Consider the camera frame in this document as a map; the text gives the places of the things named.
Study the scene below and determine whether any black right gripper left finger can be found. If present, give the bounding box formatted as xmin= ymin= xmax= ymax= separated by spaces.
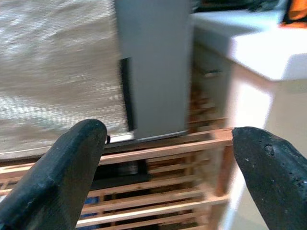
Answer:
xmin=0 ymin=119 xmax=108 ymax=230

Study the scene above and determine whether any white kitchen cabinet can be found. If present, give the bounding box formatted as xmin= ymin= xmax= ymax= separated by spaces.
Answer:
xmin=191 ymin=9 xmax=307 ymax=230

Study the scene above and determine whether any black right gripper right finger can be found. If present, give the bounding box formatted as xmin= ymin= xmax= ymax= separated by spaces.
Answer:
xmin=232 ymin=126 xmax=307 ymax=230

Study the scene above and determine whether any orange black bag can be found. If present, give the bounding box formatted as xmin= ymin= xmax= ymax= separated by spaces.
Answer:
xmin=279 ymin=0 xmax=307 ymax=27

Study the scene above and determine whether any grey tall panel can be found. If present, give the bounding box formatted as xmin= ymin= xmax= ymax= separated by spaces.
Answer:
xmin=114 ymin=0 xmax=194 ymax=141

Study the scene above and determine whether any wooden slatted rack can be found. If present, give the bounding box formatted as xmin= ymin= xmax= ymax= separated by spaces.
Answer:
xmin=0 ymin=91 xmax=235 ymax=230

